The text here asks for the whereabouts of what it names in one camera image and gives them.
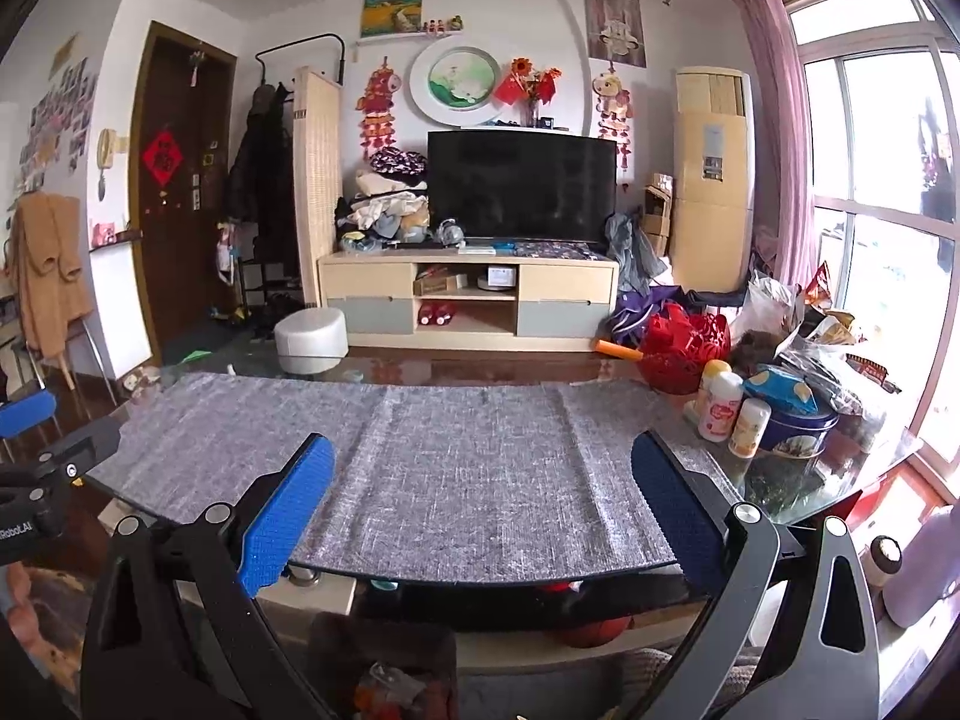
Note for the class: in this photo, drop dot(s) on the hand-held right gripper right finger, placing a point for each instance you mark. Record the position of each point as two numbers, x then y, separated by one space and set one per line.
675 502

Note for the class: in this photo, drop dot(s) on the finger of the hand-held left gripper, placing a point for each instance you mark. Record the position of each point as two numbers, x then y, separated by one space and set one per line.
82 450
26 412

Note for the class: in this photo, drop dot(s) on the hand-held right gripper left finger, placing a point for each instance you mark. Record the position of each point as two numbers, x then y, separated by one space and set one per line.
289 510

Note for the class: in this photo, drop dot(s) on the person's left hand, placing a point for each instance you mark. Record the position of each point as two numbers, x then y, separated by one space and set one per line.
21 607

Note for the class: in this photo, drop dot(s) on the white bottle pink label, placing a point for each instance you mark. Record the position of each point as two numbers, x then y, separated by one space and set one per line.
720 411

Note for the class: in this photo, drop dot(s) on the white bottle yellow label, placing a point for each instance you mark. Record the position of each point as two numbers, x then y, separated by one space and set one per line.
748 429

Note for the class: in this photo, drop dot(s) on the white bottle yellow cap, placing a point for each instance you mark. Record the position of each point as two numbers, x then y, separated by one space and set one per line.
711 371

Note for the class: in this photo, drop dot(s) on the blue round tin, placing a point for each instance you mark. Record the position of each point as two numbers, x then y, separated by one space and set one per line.
795 435

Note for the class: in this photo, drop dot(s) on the white easel board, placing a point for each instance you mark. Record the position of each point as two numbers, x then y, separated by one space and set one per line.
120 307

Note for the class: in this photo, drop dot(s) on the brown hanging cardigan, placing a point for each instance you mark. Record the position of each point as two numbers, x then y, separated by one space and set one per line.
49 270

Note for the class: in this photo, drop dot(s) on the blue snack packet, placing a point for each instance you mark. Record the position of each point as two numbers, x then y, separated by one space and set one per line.
780 390

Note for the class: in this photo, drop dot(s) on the red lace basket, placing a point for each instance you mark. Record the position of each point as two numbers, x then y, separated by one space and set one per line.
686 349

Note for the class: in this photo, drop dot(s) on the orange foam stick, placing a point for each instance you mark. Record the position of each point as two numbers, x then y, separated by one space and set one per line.
619 350

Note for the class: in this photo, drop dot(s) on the grey woven table mat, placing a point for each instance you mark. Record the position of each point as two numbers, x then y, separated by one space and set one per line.
450 480

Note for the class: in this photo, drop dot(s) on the white round stool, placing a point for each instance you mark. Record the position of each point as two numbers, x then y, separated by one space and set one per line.
311 334

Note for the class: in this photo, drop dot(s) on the purple cloth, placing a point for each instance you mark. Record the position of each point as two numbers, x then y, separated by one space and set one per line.
637 315

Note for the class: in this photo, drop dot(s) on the crumpled white tissue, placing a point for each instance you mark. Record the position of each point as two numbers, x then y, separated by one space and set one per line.
397 682

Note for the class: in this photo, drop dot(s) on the pile of snack bags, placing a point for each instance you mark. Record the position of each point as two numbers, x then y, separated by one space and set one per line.
810 337

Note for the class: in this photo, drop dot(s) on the brown wooden door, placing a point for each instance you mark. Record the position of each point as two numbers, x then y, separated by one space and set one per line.
180 255

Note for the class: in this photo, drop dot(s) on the small white capped bottle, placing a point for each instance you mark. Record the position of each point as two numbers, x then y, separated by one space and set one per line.
885 562

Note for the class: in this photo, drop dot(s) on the glass coffee table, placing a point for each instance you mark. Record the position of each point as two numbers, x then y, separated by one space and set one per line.
465 367

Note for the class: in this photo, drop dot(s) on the wooden television cabinet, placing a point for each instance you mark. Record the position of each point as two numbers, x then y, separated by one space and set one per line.
367 281

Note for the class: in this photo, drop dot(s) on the grey hanging jacket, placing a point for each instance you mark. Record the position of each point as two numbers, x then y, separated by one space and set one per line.
634 255

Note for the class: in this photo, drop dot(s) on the cream standing air conditioner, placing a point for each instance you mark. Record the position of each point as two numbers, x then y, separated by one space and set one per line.
712 225

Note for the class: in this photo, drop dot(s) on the white router box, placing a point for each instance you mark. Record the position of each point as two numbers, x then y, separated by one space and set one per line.
501 277

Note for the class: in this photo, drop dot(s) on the stack of cardboard boxes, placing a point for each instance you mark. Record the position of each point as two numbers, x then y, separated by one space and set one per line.
658 214

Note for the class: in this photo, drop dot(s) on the red diamond door sticker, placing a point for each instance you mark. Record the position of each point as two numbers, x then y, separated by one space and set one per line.
163 155

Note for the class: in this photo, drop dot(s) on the pile of folded clothes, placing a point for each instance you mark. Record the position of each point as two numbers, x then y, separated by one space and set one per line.
386 206

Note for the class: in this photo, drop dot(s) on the beige woven folding screen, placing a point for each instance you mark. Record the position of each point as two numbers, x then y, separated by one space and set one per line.
315 187

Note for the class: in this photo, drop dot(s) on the dark hanging coats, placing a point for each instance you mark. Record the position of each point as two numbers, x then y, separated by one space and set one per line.
255 165

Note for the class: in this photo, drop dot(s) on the black flat television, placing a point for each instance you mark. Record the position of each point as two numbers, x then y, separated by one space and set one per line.
521 187

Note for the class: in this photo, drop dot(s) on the pink curtain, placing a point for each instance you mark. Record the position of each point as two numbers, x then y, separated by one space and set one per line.
772 127

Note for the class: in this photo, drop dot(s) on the cartoon animal hanging ornament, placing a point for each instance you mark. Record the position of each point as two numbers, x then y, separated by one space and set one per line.
613 101

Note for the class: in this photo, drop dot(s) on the red fish hanging ornament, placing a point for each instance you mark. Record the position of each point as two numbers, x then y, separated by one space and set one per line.
379 109

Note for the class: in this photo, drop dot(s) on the vase with red flags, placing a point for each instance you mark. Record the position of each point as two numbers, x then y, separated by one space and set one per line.
529 86

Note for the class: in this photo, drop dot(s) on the black coat rack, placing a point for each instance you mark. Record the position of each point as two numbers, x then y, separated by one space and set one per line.
300 45

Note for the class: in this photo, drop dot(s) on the landscape painting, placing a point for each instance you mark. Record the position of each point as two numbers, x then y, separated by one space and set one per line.
391 13

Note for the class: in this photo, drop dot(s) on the small shelf figurines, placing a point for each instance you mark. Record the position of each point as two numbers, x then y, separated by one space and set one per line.
442 25

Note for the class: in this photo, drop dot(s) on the cream wall intercom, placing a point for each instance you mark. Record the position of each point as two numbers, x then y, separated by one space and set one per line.
105 154

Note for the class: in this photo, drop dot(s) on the wall photo collage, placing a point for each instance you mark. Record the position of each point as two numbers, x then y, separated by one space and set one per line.
60 127

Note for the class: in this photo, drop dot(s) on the white frame window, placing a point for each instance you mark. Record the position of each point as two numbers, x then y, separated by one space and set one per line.
877 202

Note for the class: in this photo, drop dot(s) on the round framed wall picture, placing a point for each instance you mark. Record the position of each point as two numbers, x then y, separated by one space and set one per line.
457 82

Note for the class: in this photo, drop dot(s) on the grey knot wall poster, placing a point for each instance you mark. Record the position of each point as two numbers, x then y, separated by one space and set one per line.
615 26

